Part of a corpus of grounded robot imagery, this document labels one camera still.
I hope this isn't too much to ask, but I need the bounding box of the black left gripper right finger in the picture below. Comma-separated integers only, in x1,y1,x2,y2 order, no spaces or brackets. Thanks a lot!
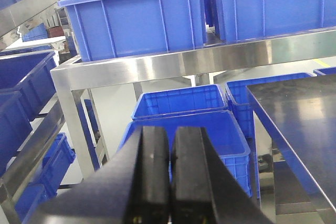
171,127,271,223

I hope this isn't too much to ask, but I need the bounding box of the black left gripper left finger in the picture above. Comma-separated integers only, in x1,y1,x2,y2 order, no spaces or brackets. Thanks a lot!
28,126,170,223

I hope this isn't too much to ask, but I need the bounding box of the large blue crate on shelf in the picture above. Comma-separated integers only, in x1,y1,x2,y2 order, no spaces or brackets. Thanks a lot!
59,0,206,62

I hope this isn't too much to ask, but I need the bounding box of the blue floor crate near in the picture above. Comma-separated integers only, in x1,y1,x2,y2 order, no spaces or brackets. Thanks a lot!
118,110,253,197

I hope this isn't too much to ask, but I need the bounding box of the blue floor crate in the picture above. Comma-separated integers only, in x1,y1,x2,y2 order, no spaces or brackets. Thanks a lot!
225,72,314,140
131,84,228,121
118,110,253,197

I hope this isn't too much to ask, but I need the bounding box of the blue bin lower left rack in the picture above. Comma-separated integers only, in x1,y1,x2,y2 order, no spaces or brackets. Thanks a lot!
15,133,76,223

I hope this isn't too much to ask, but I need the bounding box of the blue floor crate far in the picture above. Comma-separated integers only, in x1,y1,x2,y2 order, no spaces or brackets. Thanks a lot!
131,84,228,121

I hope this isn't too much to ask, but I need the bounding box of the blue floor crate right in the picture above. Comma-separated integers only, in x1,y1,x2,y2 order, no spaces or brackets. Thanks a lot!
225,72,314,140

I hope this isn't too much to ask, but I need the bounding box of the left steel rack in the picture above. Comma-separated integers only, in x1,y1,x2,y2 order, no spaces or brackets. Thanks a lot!
1,0,65,223

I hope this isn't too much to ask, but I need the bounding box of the stainless steel work table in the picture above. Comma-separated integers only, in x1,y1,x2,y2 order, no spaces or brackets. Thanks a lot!
247,74,335,223

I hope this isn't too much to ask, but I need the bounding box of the blue bin on left rack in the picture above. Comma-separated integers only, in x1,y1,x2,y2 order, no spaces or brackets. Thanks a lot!
1,50,56,121

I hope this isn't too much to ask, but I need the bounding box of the stainless steel shelf frame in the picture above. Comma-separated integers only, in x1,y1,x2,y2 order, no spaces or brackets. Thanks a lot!
51,27,335,178

